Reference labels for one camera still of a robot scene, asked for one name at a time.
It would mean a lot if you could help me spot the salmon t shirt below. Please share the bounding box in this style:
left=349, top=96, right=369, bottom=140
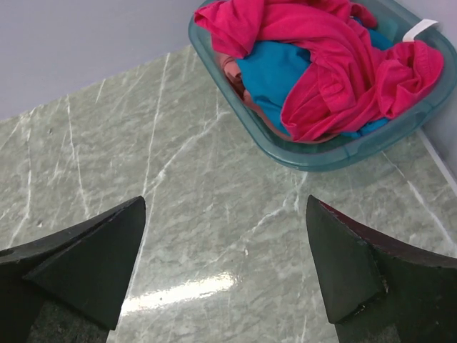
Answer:
left=216, top=52, right=263, bottom=115

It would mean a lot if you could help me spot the blue t shirt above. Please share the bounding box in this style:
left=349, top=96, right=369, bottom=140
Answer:
left=235, top=26, right=396, bottom=140

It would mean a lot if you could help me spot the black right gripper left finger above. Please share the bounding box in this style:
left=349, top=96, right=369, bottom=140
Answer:
left=1, top=197, right=146, bottom=342

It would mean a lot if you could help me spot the pink t shirt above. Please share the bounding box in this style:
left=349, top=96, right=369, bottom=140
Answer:
left=194, top=1, right=444, bottom=142

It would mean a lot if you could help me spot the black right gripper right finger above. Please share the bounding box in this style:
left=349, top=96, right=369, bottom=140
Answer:
left=306, top=196, right=456, bottom=342

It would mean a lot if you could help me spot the teal plastic basket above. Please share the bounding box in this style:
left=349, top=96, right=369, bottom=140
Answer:
left=189, top=1, right=456, bottom=172

